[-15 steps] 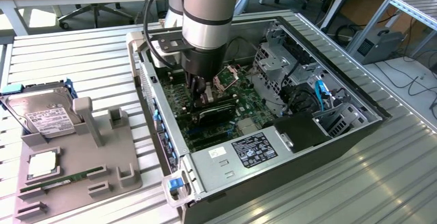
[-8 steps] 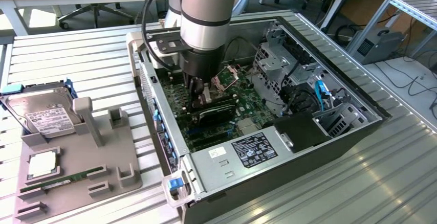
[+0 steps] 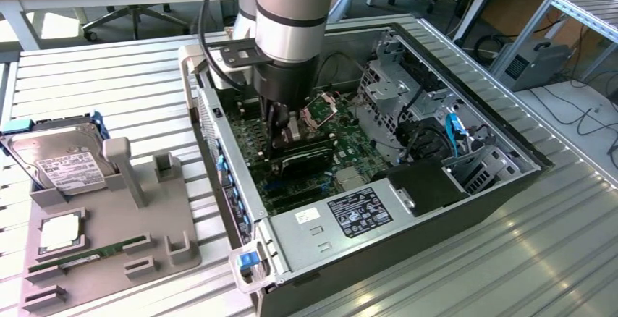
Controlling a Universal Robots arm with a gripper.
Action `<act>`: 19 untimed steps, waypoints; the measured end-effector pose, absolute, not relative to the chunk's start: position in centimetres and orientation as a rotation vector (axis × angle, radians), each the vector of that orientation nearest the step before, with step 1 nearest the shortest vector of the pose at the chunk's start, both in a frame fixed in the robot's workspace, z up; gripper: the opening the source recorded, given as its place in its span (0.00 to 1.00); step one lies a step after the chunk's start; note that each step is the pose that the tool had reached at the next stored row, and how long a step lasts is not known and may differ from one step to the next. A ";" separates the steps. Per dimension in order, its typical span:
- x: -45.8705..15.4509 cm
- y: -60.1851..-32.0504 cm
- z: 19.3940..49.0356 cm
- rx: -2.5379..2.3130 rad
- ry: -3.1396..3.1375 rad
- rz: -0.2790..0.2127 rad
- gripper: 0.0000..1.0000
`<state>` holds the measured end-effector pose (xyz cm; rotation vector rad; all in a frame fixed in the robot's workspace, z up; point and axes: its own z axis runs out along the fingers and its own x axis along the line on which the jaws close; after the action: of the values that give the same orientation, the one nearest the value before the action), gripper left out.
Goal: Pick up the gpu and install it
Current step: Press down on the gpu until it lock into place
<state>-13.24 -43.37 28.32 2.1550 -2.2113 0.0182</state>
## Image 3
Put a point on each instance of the grey metal disk bay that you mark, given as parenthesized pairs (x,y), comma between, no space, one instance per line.
(482,172)

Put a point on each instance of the black expansion slot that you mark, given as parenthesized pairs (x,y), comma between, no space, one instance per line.
(294,195)

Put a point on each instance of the green motherboard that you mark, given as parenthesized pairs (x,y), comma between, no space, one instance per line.
(356,143)

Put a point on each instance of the grey computer tower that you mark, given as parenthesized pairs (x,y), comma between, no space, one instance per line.
(535,63)

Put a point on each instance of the metal socket cover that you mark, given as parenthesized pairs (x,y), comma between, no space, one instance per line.
(320,109)

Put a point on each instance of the silver chipset heatsink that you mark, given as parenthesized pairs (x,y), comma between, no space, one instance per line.
(351,179)

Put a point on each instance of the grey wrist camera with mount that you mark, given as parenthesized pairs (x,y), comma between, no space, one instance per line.
(236,67)

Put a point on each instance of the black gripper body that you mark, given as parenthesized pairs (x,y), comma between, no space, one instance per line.
(287,78)

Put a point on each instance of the black RAM slot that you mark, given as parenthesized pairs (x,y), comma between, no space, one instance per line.
(248,107)
(248,102)
(248,111)
(250,116)

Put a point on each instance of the large light blue slot latch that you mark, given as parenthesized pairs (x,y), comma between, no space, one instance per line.
(220,168)

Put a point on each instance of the perforated metal disk bay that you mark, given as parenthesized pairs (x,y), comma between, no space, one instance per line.
(386,132)

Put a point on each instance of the silver power supply unit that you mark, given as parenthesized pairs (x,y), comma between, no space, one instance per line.
(308,237)

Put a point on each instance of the black slanted stand pole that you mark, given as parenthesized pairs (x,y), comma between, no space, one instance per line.
(485,4)

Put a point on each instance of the green RAM stick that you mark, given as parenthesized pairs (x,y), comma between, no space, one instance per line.
(111,250)

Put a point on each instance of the office chair with star base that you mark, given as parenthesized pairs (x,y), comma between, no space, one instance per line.
(135,14)

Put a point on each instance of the grey parts rack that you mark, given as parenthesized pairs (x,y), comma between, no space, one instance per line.
(111,230)

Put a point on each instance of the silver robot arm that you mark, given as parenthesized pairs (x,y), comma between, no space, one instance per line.
(290,6)

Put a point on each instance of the graphics card with metal bracket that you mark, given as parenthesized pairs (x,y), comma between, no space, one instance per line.
(306,161)

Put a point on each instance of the silver CPU chip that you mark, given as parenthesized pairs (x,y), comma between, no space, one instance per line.
(60,232)

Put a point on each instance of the hard disk in blue carrier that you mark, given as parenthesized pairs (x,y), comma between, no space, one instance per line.
(53,154)

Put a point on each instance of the black intrusion switch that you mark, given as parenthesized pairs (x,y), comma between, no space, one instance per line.
(218,112)

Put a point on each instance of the blue case latch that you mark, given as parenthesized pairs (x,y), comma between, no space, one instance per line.
(248,261)

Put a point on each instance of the aluminium slat side table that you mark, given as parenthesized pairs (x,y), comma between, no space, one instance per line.
(591,11)

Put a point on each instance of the black plastic air shroud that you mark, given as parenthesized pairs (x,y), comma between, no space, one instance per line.
(425,186)

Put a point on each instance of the black open PC case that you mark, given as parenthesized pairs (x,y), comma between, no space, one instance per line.
(386,259)

